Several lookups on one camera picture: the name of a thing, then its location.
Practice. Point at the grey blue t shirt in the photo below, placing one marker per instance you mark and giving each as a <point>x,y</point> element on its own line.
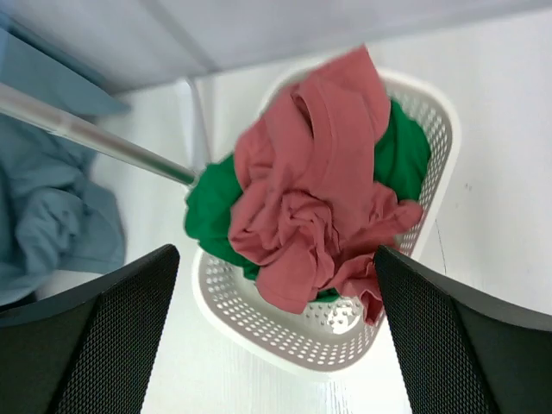
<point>53,216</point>

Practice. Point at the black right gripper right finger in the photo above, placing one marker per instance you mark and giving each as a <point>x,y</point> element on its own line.
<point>461,350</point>

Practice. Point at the silver white clothes rack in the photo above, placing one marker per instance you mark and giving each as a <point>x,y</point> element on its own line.
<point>63,124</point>

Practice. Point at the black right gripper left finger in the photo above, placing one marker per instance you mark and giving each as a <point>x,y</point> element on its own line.
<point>90,349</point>

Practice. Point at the salmon red t shirt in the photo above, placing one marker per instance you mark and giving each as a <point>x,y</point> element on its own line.
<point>311,215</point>

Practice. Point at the green t shirt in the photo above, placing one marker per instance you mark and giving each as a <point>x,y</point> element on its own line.
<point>402,157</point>

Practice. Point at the white perforated plastic basket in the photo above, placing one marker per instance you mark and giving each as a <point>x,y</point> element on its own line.
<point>331,340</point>

